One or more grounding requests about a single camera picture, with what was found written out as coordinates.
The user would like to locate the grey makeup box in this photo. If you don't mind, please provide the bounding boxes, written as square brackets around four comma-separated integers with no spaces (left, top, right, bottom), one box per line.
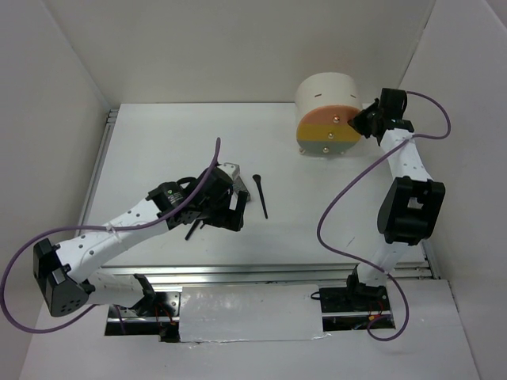
[233,176,251,203]

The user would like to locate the round cream drawer organizer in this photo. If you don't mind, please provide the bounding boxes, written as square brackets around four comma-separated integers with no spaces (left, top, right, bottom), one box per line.
[295,72,362,156]

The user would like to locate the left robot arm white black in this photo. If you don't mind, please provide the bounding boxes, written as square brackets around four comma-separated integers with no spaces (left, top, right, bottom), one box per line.
[33,162,248,317]

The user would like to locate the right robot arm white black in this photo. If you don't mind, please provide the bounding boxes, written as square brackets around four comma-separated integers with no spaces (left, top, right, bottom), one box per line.
[345,88,445,310]

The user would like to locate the black fan makeup brush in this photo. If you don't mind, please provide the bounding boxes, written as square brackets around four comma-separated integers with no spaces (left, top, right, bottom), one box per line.
[185,220,200,241]

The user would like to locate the black round makeup brush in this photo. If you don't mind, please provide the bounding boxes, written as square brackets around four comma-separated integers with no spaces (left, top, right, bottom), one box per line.
[252,174,269,219]

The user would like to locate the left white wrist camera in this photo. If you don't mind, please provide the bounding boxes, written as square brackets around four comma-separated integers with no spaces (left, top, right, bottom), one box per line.
[219,162,240,181]

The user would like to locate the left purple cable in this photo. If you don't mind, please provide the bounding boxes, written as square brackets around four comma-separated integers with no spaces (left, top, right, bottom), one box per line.
[1,137,223,333]

